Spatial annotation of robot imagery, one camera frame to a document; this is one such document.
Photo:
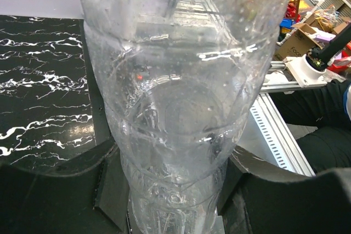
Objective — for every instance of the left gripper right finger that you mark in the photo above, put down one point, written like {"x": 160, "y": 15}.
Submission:
{"x": 259, "y": 197}

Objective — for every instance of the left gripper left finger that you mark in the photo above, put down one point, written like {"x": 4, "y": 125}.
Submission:
{"x": 87, "y": 194}

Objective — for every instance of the clear plastic bottle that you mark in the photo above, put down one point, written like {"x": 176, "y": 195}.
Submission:
{"x": 178, "y": 79}

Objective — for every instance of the seated person in background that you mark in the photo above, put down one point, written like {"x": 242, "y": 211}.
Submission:
{"x": 328, "y": 109}

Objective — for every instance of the cardboard box in background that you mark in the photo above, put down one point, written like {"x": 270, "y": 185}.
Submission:
{"x": 297, "y": 44}

